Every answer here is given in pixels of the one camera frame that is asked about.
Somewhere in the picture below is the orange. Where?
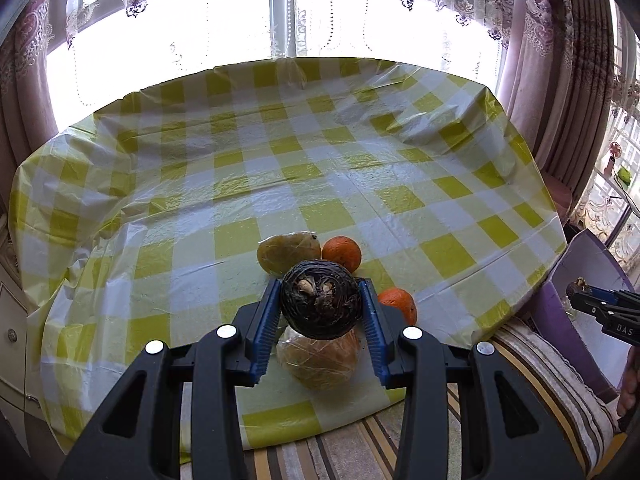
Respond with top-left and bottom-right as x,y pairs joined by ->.
321,235 -> 362,273
377,287 -> 418,326

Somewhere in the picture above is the white cabinet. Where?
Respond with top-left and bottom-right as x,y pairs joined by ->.
0,240 -> 51,441

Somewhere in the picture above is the yellow checked plastic tablecloth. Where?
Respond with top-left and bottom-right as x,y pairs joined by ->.
9,56 -> 568,466

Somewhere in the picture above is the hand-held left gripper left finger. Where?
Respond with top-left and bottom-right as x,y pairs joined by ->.
57,277 -> 283,480

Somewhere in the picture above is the pink plastic stool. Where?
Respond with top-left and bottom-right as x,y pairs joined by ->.
542,174 -> 575,223

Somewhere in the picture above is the thick mauve curtain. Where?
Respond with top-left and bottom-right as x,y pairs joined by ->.
495,0 -> 616,221

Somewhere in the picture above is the purple cardboard box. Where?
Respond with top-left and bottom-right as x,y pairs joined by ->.
530,229 -> 640,403

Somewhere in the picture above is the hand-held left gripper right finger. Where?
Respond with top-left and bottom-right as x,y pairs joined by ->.
356,277 -> 586,480

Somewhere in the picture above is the plastic-wrapped pale pear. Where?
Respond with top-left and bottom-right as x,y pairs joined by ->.
276,327 -> 362,391

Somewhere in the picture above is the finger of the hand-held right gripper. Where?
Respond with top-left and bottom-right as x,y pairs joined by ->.
582,285 -> 640,307
566,284 -> 621,322

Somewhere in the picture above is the striped blanket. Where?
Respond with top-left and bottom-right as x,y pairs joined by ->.
190,320 -> 621,480

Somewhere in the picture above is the person's right hand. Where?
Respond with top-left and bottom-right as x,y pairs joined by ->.
617,346 -> 640,418

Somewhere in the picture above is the white lace curtain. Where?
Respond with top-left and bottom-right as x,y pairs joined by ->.
587,0 -> 640,263

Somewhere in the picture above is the patterned pink curtain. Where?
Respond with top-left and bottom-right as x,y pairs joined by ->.
0,0 -> 71,176

